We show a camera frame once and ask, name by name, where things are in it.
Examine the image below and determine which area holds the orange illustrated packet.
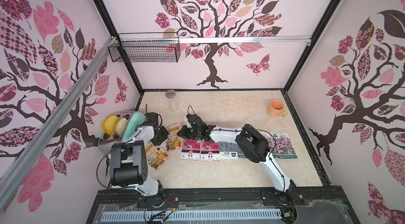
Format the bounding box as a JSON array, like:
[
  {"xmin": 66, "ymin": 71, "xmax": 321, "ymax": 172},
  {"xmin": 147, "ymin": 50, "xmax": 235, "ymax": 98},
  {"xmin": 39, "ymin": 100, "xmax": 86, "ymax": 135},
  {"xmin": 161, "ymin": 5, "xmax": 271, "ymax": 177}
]
[
  {"xmin": 146, "ymin": 143, "xmax": 170, "ymax": 170},
  {"xmin": 166, "ymin": 123, "xmax": 182, "ymax": 152}
]

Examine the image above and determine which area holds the pink rose packet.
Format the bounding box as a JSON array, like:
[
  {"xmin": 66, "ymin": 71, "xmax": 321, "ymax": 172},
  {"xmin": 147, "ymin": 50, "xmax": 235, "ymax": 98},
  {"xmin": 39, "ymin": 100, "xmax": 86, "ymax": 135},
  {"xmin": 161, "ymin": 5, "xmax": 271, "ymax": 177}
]
[
  {"xmin": 200, "ymin": 142, "xmax": 220, "ymax": 161},
  {"xmin": 180, "ymin": 139, "xmax": 201, "ymax": 161}
]

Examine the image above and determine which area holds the lavender seed packet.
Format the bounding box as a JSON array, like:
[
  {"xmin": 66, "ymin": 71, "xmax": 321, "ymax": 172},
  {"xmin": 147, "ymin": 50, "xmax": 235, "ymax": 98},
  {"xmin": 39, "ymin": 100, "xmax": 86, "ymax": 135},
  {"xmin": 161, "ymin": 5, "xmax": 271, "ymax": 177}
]
[
  {"xmin": 237, "ymin": 147, "xmax": 246, "ymax": 158},
  {"xmin": 218, "ymin": 142, "xmax": 238, "ymax": 161}
]

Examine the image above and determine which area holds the pink cosmos seed packet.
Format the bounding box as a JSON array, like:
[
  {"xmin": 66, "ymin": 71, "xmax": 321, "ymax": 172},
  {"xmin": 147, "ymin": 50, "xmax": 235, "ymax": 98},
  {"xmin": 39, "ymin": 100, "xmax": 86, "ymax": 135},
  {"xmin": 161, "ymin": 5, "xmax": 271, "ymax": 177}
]
[{"xmin": 261, "ymin": 132, "xmax": 277, "ymax": 158}]

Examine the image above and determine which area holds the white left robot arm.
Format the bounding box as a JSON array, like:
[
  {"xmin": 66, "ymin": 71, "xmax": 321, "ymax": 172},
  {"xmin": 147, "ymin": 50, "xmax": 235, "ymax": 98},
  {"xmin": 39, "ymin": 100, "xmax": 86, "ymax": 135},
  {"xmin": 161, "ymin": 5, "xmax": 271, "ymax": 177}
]
[{"xmin": 109, "ymin": 112, "xmax": 169, "ymax": 206}]

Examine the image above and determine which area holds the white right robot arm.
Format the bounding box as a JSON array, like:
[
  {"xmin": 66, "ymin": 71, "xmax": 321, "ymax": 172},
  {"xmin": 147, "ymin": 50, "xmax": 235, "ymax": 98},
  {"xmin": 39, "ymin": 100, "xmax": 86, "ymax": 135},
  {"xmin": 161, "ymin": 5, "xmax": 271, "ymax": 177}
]
[{"xmin": 177, "ymin": 114, "xmax": 301, "ymax": 206}]

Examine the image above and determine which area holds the orange illustrated packet by toaster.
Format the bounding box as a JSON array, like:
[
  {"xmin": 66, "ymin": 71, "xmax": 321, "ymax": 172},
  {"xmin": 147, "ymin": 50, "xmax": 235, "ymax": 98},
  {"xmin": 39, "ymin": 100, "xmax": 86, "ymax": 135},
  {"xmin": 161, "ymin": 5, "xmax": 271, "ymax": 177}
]
[{"xmin": 146, "ymin": 143, "xmax": 170, "ymax": 170}]

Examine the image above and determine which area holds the clear glass jar with grains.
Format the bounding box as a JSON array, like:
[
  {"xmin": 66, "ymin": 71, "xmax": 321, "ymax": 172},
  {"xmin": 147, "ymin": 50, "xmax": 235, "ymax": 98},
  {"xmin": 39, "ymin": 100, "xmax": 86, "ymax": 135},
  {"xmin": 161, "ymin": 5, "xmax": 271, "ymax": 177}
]
[{"xmin": 165, "ymin": 90, "xmax": 179, "ymax": 112}]

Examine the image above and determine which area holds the beige toast slice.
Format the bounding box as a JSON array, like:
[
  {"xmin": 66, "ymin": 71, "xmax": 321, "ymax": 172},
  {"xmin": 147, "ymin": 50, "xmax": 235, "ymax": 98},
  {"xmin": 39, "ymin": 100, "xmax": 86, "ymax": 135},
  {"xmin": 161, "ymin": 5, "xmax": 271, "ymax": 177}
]
[{"xmin": 114, "ymin": 117, "xmax": 128, "ymax": 138}]

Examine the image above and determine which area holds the orange ceramic mug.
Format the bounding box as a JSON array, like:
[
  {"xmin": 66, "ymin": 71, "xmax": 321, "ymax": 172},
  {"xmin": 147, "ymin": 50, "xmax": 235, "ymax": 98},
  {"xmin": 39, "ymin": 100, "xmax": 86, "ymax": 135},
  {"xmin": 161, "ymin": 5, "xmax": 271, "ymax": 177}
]
[{"xmin": 267, "ymin": 100, "xmax": 287, "ymax": 117}]

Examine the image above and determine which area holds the black wire basket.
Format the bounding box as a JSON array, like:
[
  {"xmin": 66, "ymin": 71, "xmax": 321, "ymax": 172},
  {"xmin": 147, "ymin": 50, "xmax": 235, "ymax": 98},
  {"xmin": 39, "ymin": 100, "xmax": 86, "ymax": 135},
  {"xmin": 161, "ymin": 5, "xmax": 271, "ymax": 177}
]
[{"xmin": 108, "ymin": 30, "xmax": 181, "ymax": 63}]

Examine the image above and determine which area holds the white slotted cable duct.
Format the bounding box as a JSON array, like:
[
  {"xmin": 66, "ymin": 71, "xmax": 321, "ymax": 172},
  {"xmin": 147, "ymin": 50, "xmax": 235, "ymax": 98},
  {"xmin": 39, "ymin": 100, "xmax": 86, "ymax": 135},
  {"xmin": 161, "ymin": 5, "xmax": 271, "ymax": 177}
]
[{"xmin": 100, "ymin": 209, "xmax": 282, "ymax": 224}]

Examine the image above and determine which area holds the aluminium rail on wall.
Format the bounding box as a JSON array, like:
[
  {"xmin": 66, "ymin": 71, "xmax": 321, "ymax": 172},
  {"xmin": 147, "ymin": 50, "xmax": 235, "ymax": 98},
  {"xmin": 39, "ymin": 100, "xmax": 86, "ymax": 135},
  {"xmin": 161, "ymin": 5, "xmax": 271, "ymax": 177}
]
[{"xmin": 1, "ymin": 37, "xmax": 117, "ymax": 210}]

